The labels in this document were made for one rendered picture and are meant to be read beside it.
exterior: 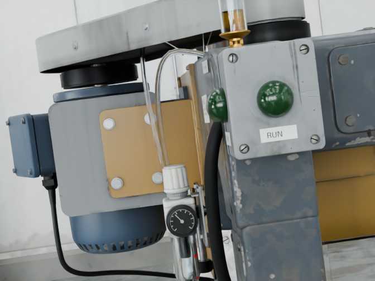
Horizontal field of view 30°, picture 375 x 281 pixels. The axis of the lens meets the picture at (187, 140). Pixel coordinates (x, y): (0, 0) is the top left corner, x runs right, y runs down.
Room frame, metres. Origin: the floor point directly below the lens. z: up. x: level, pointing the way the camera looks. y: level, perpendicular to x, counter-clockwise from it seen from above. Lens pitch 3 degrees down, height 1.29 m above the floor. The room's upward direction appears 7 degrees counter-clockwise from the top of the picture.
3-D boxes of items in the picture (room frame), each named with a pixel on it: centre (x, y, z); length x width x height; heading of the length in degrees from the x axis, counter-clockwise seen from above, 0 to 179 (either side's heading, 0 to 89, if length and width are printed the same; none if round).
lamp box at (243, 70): (0.58, -0.07, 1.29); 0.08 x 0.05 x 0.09; 94
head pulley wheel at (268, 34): (0.77, -0.10, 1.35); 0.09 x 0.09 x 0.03
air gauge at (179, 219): (0.80, 0.02, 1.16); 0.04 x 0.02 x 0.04; 94
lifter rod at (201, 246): (0.88, 0.00, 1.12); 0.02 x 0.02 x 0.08
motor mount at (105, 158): (1.01, 0.05, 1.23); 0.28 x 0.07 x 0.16; 94
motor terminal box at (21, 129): (1.04, 0.21, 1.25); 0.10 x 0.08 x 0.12; 29
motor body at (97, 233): (1.09, 0.12, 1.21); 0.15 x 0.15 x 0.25
